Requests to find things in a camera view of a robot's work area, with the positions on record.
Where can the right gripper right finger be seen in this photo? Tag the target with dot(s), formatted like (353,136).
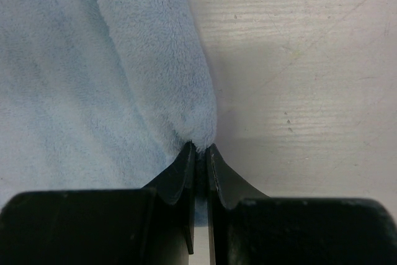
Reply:
(248,227)

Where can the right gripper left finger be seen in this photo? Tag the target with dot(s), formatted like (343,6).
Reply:
(150,225)

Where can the light blue towel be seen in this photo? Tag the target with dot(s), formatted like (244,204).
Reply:
(99,94)

